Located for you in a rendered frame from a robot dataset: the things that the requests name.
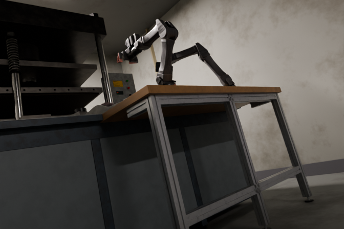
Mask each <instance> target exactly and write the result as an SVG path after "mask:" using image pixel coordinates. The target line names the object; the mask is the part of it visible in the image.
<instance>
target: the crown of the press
mask: <svg viewBox="0 0 344 229"><path fill-rule="evenodd" d="M7 32H14V33H15V37H17V38H18V40H17V45H18V46H17V47H18V54H19V60H28V61H45V62H63V63H80V64H83V63H84V61H85V60H86V59H87V58H88V57H89V56H90V54H91V53H92V52H93V51H94V50H95V49H96V41H95V37H96V36H101V40H103V39H104V38H105V37H106V29H105V24H104V19H103V18H102V17H99V16H98V13H92V14H90V15H85V14H80V13H74V12H69V11H63V10H57V9H52V8H46V7H41V6H35V5H29V4H24V3H18V2H13V1H7V0H0V59H8V54H7V53H8V52H7V43H6V40H5V37H7ZM21 81H22V85H24V86H33V85H36V84H37V82H36V78H35V77H24V78H22V79H21Z"/></svg>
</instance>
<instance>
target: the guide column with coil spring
mask: <svg viewBox="0 0 344 229"><path fill-rule="evenodd" d="M7 36H15V33H14V32H7ZM9 46H16V45H14V44H11V45H9ZM9 46H8V47H9ZM10 56H17V55H15V54H13V55H10ZM12 58H17V57H11V58H10V59H12ZM10 61H18V60H17V59H12V60H10ZM13 63H18V62H11V63H10V64H13ZM11 66H18V64H13V65H11ZM11 66H10V67H11ZM13 68H18V67H12V68H11V69H13ZM11 79H12V88H13V99H14V109H15V119H16V120H19V118H20V117H21V116H24V112H23V103H22V93H21V87H20V78H19V73H11Z"/></svg>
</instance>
